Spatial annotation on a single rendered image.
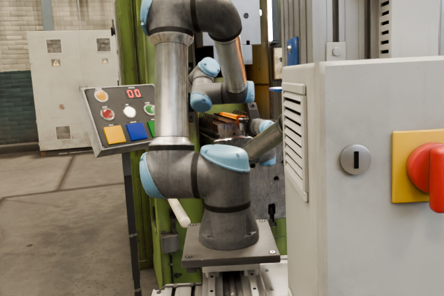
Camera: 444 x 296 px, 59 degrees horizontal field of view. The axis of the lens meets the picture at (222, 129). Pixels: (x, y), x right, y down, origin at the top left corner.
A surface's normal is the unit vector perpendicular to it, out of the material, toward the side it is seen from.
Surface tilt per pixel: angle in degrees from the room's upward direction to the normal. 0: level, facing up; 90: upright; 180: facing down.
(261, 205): 90
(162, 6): 77
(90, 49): 90
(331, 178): 90
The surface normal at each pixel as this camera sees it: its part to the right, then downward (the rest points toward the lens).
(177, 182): -0.14, 0.17
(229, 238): -0.04, -0.17
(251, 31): 0.29, 0.12
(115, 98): 0.54, -0.43
